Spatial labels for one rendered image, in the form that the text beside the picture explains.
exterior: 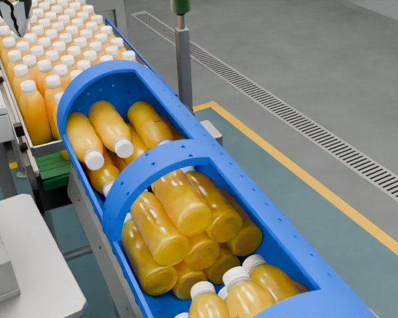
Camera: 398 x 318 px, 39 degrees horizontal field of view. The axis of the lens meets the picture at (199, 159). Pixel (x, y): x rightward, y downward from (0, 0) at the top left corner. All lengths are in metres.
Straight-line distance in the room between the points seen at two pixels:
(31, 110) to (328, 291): 1.11
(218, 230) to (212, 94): 2.85
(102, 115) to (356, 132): 2.35
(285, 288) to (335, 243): 1.79
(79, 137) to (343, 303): 0.73
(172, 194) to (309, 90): 2.97
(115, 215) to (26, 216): 0.16
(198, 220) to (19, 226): 0.31
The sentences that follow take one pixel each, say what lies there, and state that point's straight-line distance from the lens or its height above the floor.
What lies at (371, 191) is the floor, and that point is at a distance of 2.98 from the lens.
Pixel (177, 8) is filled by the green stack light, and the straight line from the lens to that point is 1.82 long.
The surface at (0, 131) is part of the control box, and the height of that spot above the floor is 1.03.
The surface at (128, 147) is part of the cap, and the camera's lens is 1.21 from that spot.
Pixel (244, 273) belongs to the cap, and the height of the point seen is 1.16.
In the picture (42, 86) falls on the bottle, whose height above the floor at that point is 1.02.
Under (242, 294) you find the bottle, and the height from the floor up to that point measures 1.17.
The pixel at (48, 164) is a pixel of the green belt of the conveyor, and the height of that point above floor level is 0.90.
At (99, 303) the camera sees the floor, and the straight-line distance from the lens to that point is 2.41.
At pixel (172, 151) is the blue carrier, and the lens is 0.97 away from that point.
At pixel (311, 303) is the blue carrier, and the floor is 1.23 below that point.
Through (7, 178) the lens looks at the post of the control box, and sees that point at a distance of 1.71.
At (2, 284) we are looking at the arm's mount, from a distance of 0.87.
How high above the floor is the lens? 1.77
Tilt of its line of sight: 34 degrees down
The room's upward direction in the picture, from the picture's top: 3 degrees counter-clockwise
